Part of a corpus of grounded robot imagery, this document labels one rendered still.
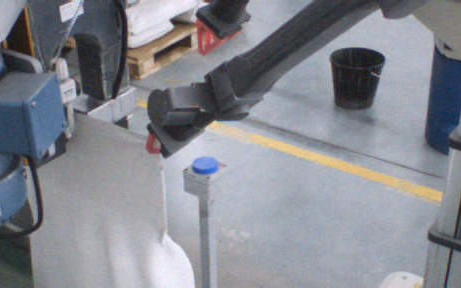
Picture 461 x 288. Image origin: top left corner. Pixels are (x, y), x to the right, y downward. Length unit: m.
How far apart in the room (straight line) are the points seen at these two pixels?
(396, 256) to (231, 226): 0.66
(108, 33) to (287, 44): 0.54
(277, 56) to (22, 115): 0.35
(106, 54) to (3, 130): 0.50
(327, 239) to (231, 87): 1.79
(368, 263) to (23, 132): 1.94
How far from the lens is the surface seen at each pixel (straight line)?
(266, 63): 1.01
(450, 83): 3.32
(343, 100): 3.81
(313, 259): 2.73
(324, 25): 0.93
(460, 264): 1.76
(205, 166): 1.63
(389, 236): 2.89
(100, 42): 1.42
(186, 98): 1.10
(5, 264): 2.21
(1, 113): 0.98
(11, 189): 1.07
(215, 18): 1.29
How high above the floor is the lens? 1.70
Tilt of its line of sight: 29 degrees down
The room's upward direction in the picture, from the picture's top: 1 degrees counter-clockwise
